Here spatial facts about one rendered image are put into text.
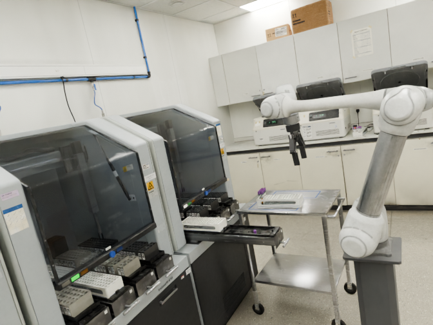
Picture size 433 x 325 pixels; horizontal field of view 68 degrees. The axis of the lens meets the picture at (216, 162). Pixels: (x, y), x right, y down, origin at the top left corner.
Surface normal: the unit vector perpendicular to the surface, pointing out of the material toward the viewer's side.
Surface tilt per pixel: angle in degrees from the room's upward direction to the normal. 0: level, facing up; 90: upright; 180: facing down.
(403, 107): 84
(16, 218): 90
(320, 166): 90
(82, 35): 90
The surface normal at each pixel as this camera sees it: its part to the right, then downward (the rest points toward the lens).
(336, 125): -0.48, 0.25
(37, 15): 0.85, -0.07
